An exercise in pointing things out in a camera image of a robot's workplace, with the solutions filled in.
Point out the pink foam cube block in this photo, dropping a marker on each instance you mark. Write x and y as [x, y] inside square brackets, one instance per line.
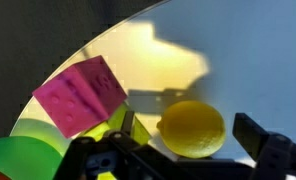
[78, 96]

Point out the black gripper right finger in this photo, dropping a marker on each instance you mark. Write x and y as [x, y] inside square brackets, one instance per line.
[274, 156]

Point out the yellow lemon toy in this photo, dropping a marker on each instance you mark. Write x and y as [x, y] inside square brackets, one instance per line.
[193, 130]

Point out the green translucent bowl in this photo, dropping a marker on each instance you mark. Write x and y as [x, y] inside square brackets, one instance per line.
[21, 156]

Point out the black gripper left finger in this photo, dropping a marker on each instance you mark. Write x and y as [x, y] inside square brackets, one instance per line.
[121, 156]

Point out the lime green foam block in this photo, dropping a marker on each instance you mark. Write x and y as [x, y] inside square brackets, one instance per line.
[119, 118]

